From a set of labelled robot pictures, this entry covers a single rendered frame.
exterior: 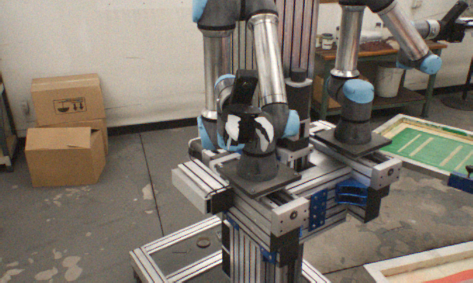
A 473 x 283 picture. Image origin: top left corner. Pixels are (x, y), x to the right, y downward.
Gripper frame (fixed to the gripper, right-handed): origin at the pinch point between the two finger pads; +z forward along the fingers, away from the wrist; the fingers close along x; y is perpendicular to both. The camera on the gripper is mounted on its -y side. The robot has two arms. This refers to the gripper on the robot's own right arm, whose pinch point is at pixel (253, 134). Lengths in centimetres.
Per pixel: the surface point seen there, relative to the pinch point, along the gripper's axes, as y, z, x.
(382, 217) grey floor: 147, -180, -161
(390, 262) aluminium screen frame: 61, -33, -64
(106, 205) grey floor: 177, -232, 53
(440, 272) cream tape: 62, -31, -81
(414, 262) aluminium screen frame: 60, -33, -72
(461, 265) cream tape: 60, -33, -90
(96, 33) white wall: 67, -368, 80
